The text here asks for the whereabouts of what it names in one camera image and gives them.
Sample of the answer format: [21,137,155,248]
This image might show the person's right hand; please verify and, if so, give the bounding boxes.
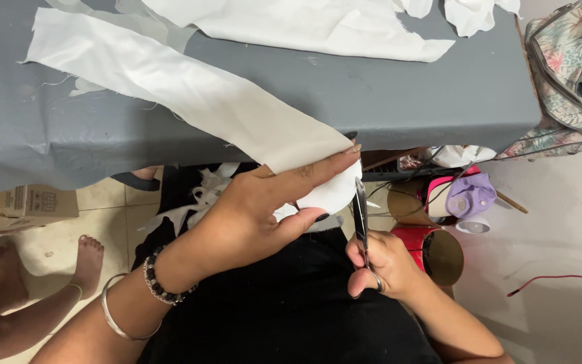
[346,231,425,300]

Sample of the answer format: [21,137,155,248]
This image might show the person's left hand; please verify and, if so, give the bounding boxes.
[188,144,362,280]

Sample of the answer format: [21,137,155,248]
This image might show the silver scissors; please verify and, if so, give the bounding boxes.
[353,177,386,294]

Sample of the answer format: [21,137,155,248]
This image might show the long white fabric strip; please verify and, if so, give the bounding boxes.
[20,7,363,215]

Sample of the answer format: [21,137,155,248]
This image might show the pile of white fabric scraps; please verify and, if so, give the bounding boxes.
[138,162,299,236]

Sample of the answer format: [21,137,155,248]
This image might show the red round tin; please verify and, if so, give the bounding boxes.
[391,225,465,288]

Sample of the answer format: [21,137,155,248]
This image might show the brown round lid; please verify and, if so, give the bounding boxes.
[387,178,439,227]

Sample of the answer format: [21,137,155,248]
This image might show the pink container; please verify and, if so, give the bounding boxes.
[424,166,481,219]

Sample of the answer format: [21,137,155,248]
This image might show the white plastic cup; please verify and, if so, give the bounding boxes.
[455,215,491,235]

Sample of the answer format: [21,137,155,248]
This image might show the purple cap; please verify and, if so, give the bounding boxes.
[445,173,497,219]

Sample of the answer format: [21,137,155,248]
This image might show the white plastic bag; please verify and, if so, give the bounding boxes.
[425,145,497,169]

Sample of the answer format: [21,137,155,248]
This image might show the wooden stick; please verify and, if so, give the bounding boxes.
[494,189,529,214]

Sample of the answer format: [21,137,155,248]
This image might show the silver bangle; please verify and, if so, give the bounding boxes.
[101,273,163,341]

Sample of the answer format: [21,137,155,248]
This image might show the grey table cover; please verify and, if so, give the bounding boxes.
[0,0,543,205]

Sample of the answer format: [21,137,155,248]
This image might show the large white fabric piece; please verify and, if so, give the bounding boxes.
[139,0,456,63]

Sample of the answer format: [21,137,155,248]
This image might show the sheer white fabric piece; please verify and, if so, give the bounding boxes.
[43,0,201,97]

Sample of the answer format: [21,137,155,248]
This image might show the cardboard box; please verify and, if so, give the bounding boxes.
[0,184,79,236]

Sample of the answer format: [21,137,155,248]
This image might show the floral zipped bag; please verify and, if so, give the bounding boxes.
[495,1,582,160]

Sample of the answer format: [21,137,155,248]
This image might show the crumpled white fabric piece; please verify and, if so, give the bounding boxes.
[394,0,521,38]

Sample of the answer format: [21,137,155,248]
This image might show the black cable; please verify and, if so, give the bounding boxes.
[367,146,481,219]

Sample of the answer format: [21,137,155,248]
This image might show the black beaded bracelet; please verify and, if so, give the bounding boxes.
[143,245,199,306]

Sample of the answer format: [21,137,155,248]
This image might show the red cable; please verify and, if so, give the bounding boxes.
[506,274,582,297]

